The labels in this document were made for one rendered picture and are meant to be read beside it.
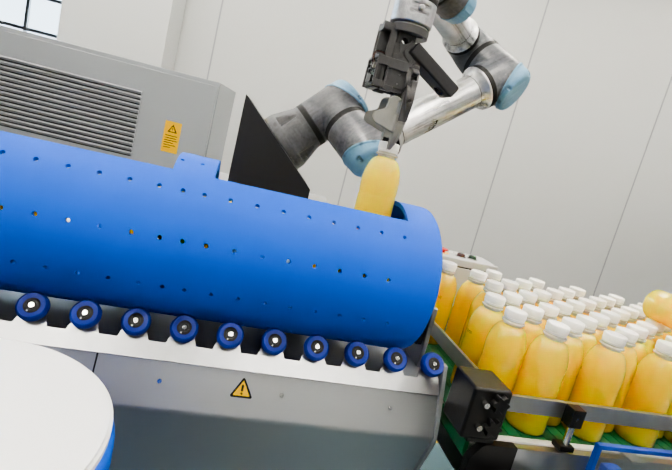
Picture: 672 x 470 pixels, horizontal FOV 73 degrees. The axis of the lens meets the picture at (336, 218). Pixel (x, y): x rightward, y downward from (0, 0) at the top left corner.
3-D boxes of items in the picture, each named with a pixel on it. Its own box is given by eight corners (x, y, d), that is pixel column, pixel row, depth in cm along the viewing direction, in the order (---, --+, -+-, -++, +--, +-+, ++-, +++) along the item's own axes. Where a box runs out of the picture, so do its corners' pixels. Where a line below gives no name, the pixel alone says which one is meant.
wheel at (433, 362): (418, 351, 86) (423, 349, 85) (440, 354, 87) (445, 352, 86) (419, 376, 84) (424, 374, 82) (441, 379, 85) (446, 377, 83)
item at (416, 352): (394, 342, 100) (409, 289, 98) (404, 343, 100) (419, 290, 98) (409, 366, 90) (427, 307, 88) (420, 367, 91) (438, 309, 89)
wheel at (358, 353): (349, 337, 83) (352, 334, 82) (370, 349, 84) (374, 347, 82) (338, 359, 81) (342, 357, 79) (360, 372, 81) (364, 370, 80)
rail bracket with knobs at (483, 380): (435, 411, 81) (451, 359, 80) (471, 415, 83) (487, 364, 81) (460, 449, 72) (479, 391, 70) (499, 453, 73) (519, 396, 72)
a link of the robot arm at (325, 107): (308, 121, 125) (349, 93, 125) (333, 154, 119) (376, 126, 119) (294, 94, 114) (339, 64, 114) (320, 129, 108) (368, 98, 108)
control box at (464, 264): (408, 276, 129) (418, 242, 127) (470, 288, 134) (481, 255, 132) (421, 289, 119) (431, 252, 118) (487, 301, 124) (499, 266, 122)
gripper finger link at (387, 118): (363, 143, 82) (374, 92, 82) (394, 151, 83) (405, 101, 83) (368, 141, 79) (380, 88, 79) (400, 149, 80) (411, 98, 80)
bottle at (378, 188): (383, 250, 89) (407, 157, 87) (378, 255, 82) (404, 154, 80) (349, 241, 91) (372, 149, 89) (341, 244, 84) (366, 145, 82)
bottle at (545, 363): (550, 440, 81) (585, 345, 78) (513, 432, 81) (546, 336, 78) (532, 416, 88) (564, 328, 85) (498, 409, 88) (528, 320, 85)
